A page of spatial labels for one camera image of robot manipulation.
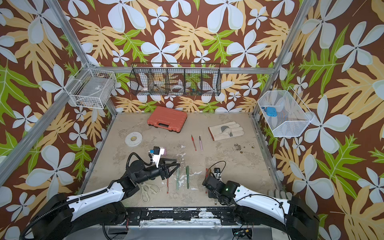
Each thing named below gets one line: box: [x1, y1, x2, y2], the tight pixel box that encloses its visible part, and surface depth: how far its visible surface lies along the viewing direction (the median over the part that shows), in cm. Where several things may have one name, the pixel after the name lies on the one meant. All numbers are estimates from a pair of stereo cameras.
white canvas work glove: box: [208, 121, 245, 141], surface depth 110 cm
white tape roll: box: [125, 131, 143, 147], surface depth 107 cm
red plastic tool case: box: [147, 105, 188, 133], surface depth 113 cm
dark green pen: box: [186, 165, 190, 189], surface depth 90 cm
